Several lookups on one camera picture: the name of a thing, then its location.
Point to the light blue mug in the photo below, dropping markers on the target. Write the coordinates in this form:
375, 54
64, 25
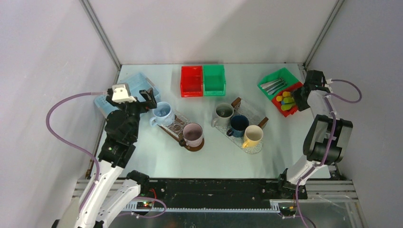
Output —
163, 115

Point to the green plastic bin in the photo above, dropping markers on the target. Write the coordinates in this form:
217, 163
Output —
214, 82

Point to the red toothpaste bin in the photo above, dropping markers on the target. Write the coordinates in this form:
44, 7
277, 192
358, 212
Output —
278, 104

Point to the green toothbrush bin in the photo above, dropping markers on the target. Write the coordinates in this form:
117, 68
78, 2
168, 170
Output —
283, 73

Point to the brown wooden oval tray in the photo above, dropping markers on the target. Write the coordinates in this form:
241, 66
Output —
176, 132

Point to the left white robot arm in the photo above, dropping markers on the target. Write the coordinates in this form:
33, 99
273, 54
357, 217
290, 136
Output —
94, 209

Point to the cream yellow mug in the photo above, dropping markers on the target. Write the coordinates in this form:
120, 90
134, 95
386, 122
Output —
252, 136

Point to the red plastic bin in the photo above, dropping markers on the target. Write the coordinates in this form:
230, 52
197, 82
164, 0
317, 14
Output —
191, 83

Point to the clear glass oval tray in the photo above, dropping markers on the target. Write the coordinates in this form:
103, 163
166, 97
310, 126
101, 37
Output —
239, 142

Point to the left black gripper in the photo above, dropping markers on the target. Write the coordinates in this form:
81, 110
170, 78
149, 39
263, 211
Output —
145, 106

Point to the brown ended acrylic rack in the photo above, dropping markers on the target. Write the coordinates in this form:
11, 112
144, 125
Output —
254, 115

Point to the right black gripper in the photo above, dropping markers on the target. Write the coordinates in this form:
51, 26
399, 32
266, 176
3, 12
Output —
300, 105

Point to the mauve pink mug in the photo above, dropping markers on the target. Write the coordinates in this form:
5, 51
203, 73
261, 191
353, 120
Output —
192, 135

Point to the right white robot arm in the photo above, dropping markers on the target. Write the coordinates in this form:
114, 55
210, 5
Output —
327, 138

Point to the clear acrylic holder rack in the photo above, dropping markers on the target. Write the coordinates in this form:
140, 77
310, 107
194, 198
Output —
175, 130

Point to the grey mug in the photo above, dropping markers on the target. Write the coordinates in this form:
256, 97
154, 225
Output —
222, 115

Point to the light blue plastic basket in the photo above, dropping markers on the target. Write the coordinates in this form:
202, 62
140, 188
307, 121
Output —
136, 82

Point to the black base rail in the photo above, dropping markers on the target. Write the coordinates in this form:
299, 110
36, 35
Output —
220, 193

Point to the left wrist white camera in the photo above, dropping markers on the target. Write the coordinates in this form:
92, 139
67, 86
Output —
120, 93

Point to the dark blue mug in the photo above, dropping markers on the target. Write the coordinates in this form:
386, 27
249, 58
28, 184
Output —
238, 125

